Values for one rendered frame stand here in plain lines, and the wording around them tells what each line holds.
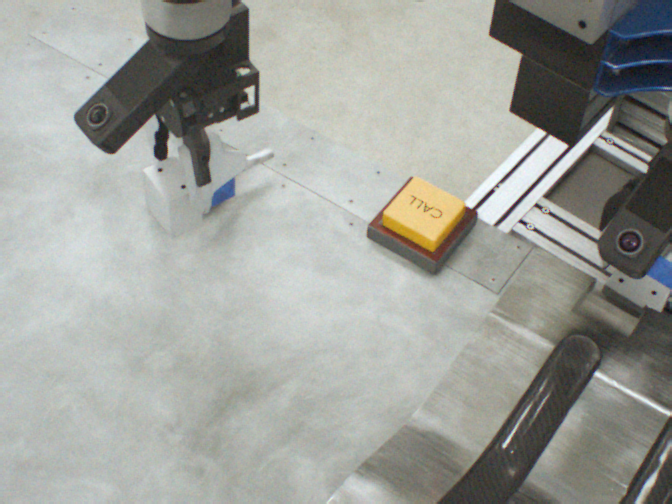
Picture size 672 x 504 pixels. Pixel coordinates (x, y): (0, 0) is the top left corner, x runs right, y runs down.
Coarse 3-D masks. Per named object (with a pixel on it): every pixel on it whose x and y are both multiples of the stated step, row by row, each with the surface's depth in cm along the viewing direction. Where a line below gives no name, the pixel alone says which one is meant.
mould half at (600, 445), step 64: (512, 320) 107; (576, 320) 107; (640, 320) 108; (448, 384) 103; (512, 384) 104; (640, 384) 104; (384, 448) 96; (448, 448) 99; (576, 448) 100; (640, 448) 100
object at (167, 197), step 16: (176, 160) 121; (256, 160) 125; (144, 176) 121; (160, 176) 120; (176, 176) 120; (160, 192) 119; (176, 192) 119; (224, 192) 122; (160, 208) 121; (176, 208) 119; (192, 208) 121; (176, 224) 121; (192, 224) 122
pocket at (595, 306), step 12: (588, 288) 111; (588, 300) 112; (600, 300) 111; (612, 300) 111; (576, 312) 111; (588, 312) 111; (600, 312) 111; (612, 312) 111; (624, 312) 110; (636, 312) 110; (600, 324) 110; (612, 324) 111; (624, 324) 111; (636, 324) 110; (624, 336) 110
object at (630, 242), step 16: (656, 160) 102; (656, 176) 102; (640, 192) 102; (656, 192) 102; (624, 208) 102; (640, 208) 102; (656, 208) 101; (624, 224) 102; (640, 224) 101; (656, 224) 101; (608, 240) 102; (624, 240) 101; (640, 240) 101; (656, 240) 101; (608, 256) 102; (624, 256) 101; (640, 256) 101; (656, 256) 101; (624, 272) 102; (640, 272) 101
